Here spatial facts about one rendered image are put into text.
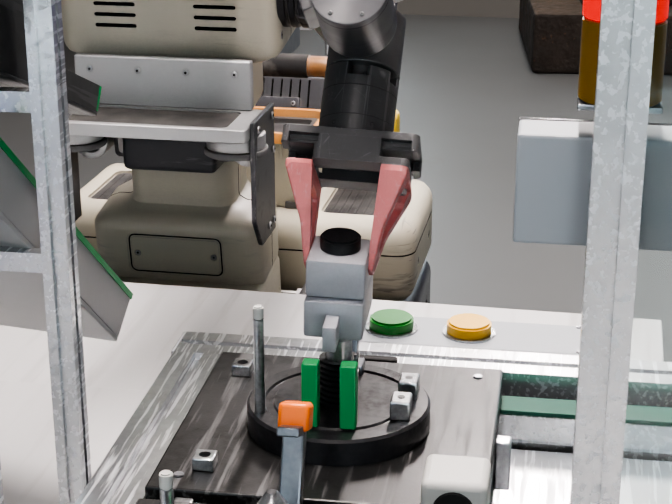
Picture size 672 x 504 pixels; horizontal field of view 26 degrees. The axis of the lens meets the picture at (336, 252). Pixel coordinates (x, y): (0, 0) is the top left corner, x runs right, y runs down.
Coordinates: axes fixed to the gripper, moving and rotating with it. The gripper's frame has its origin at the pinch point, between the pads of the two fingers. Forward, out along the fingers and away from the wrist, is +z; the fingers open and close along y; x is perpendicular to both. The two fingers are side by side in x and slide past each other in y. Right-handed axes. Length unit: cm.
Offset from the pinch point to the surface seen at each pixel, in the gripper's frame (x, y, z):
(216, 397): 10.4, -9.7, 9.4
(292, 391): 7.2, -3.3, 8.9
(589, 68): -22.2, 16.0, -7.0
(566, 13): 497, 29, -260
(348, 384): 0.2, 1.7, 9.2
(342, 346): 2.9, 0.6, 5.9
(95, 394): 34.7, -26.3, 6.2
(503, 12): 619, -1, -317
